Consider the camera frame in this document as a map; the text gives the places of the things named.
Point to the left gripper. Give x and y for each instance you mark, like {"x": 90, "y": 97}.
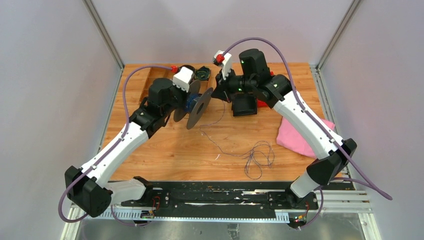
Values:
{"x": 185, "y": 95}

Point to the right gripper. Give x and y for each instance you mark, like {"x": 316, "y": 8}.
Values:
{"x": 219, "y": 92}

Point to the grey filament spool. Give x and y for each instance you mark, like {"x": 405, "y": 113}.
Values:
{"x": 194, "y": 104}

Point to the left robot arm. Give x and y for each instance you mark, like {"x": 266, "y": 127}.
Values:
{"x": 88, "y": 186}

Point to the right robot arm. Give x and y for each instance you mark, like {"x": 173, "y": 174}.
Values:
{"x": 276, "y": 90}

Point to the rolled green tie top right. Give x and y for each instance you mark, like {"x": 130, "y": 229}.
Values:
{"x": 202, "y": 74}

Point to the black plastic bin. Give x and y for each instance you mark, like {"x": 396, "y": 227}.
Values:
{"x": 244, "y": 105}

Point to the rolled dark tie top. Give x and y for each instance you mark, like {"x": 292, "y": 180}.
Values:
{"x": 190, "y": 67}

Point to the wooden compartment tray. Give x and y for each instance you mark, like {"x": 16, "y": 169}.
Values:
{"x": 155, "y": 73}

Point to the red plastic bin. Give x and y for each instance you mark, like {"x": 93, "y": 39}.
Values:
{"x": 262, "y": 91}

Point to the pink cloth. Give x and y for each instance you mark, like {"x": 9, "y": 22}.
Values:
{"x": 289, "y": 138}

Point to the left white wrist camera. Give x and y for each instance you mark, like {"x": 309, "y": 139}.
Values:
{"x": 183, "y": 78}

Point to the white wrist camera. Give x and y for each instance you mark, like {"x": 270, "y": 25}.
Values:
{"x": 224, "y": 61}
{"x": 183, "y": 78}

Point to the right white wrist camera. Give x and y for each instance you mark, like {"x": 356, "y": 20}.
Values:
{"x": 224, "y": 61}

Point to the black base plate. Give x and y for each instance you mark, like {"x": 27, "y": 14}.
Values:
{"x": 225, "y": 200}

